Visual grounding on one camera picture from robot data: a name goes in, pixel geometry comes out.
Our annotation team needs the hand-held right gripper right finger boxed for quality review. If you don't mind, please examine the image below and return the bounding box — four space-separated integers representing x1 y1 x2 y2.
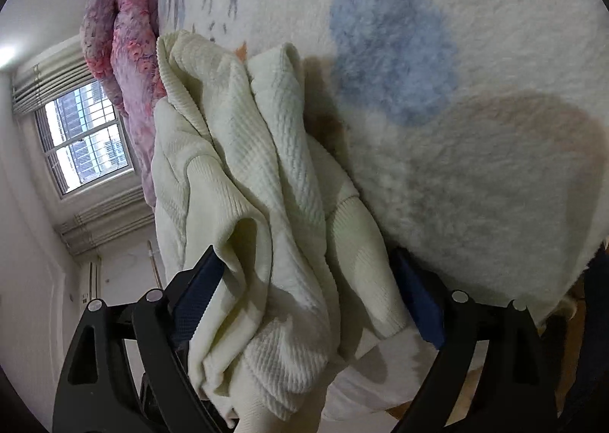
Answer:
390 247 560 433

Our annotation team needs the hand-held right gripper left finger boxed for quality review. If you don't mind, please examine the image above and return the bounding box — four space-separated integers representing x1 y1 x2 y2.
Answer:
51 245 239 433

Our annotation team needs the cream white button jacket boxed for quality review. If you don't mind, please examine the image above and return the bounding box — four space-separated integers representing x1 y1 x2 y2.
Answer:
151 30 415 431

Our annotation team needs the beige striped curtain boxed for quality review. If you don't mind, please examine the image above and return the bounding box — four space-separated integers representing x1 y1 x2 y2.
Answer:
10 50 98 115
57 185 158 257

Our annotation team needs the bed with floral sheet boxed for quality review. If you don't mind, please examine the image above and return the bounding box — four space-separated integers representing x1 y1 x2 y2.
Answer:
157 0 609 419

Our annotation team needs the person's dark clothing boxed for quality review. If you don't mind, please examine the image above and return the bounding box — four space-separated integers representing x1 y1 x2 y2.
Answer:
568 238 609 433

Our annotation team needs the window with security bars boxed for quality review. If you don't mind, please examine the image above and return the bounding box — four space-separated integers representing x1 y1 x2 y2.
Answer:
33 78 136 198

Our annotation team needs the purple floral quilt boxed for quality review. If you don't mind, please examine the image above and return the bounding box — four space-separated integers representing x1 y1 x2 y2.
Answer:
80 0 167 210

